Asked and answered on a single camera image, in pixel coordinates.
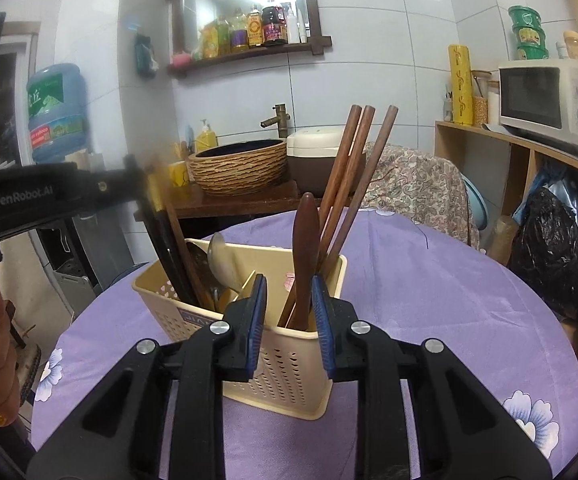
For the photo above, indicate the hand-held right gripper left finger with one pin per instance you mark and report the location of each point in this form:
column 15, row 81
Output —
column 257, row 310

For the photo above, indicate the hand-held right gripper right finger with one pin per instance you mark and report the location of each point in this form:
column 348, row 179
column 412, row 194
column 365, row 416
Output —
column 321, row 325

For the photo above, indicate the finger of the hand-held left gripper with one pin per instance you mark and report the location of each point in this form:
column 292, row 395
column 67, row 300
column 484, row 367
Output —
column 119, row 182

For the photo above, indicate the beige plastic utensil holder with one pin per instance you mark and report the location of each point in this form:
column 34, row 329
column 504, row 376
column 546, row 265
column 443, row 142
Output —
column 289, row 375

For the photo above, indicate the all-metal spoon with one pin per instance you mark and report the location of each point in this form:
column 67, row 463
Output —
column 200, row 265

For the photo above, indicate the yellow mug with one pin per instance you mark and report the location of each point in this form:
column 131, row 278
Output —
column 179, row 175

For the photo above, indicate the water dispenser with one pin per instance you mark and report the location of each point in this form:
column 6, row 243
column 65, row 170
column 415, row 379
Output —
column 76, row 260

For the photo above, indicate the blue toothbrush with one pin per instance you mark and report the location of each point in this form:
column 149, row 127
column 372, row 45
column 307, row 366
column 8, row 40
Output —
column 189, row 139

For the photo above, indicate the blue water jug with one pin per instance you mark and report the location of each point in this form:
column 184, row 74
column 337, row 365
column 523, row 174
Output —
column 56, row 110

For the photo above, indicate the yellow soap pump bottle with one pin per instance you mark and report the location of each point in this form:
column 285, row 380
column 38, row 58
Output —
column 206, row 140

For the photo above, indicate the purple floral tablecloth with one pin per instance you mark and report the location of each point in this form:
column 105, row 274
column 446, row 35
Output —
column 419, row 300

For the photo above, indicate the dark wooden washstand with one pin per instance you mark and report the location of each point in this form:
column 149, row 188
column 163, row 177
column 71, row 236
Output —
column 249, row 205

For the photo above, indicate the window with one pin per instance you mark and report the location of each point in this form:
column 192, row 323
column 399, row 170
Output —
column 16, row 85

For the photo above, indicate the woven-pattern sink basin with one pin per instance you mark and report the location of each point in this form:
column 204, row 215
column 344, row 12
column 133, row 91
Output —
column 239, row 170

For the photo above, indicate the small pink object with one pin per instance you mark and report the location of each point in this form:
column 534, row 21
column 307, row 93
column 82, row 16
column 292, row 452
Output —
column 180, row 58

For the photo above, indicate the white and brown rice cooker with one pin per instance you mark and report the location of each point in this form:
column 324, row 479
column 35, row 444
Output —
column 309, row 160

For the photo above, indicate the yellow snack packet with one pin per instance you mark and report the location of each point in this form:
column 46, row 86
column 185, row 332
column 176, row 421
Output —
column 209, row 42

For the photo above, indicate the brass faucet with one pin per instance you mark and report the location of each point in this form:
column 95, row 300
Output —
column 281, row 120

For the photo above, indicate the paisley cloth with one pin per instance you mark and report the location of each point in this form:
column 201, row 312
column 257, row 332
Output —
column 419, row 180

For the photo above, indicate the yellow oil bottle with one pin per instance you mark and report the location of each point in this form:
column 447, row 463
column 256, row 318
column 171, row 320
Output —
column 223, row 37

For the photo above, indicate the purple-label bottle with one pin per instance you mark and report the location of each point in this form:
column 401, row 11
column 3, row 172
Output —
column 239, row 35

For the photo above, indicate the teal plastic basin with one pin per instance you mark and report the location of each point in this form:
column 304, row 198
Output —
column 476, row 205

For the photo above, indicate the brown paper roll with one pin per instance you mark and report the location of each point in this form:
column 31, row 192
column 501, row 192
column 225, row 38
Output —
column 501, row 240

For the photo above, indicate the amber bottle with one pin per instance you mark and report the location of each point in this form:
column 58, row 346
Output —
column 254, row 30

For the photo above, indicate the light wooden shelf unit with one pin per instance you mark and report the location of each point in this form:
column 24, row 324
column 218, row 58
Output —
column 461, row 170

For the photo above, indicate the dark sauce bottle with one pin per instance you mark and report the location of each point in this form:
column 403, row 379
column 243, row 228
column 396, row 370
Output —
column 274, row 27

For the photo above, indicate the white plastic bottle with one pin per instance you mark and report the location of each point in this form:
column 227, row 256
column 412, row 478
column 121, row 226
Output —
column 294, row 27

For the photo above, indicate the black plastic bag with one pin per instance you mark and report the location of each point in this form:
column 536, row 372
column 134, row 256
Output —
column 554, row 255

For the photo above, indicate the wooden framed mirror shelf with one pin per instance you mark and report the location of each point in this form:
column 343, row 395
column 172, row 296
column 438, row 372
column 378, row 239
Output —
column 310, row 10

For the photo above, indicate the glass jar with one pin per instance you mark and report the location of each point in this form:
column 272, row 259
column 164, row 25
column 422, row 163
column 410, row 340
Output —
column 480, row 107

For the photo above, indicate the yellow wrapped roll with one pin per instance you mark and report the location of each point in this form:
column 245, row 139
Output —
column 460, row 85

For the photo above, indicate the white microwave oven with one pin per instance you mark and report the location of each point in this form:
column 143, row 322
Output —
column 529, row 95

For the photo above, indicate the green instant noodle bowl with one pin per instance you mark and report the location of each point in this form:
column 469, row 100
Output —
column 532, row 52
column 529, row 36

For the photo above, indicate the green stacked containers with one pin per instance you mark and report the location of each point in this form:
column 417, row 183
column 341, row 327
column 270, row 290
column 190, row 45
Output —
column 525, row 16

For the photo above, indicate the beige jar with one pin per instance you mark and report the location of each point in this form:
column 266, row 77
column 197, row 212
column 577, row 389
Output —
column 575, row 47

